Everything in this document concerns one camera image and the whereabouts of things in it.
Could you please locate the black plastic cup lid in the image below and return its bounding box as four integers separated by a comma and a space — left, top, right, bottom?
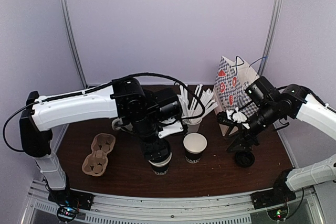
149, 152, 172, 167
235, 151, 255, 168

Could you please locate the brown pulp cup carrier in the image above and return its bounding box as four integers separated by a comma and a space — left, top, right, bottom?
82, 133, 116, 177

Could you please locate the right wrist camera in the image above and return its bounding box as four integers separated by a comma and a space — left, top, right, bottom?
245, 76, 278, 107

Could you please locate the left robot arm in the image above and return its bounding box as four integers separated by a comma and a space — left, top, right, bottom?
15, 73, 183, 205

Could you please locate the checkered paper takeout bag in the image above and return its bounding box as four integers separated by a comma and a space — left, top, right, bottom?
213, 55, 269, 137

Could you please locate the white cup of straws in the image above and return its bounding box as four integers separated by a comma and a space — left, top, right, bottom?
177, 84, 218, 134

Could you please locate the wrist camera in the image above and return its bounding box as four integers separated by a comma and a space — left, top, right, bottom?
154, 88, 182, 121
245, 76, 278, 107

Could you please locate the aluminium front rail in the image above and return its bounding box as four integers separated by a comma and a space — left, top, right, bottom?
25, 179, 322, 224

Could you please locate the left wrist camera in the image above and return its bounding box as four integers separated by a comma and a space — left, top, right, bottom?
154, 88, 182, 121

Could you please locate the black paper coffee cup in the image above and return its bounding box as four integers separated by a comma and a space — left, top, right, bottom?
183, 133, 207, 164
149, 153, 172, 176

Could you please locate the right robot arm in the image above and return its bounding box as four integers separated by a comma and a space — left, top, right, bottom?
217, 78, 335, 204

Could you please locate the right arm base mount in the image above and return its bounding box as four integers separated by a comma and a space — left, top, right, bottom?
251, 189, 296, 222

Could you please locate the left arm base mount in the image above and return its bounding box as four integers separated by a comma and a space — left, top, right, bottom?
48, 189, 94, 222

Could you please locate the right aluminium corner post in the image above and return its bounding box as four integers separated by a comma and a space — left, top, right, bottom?
258, 0, 283, 76

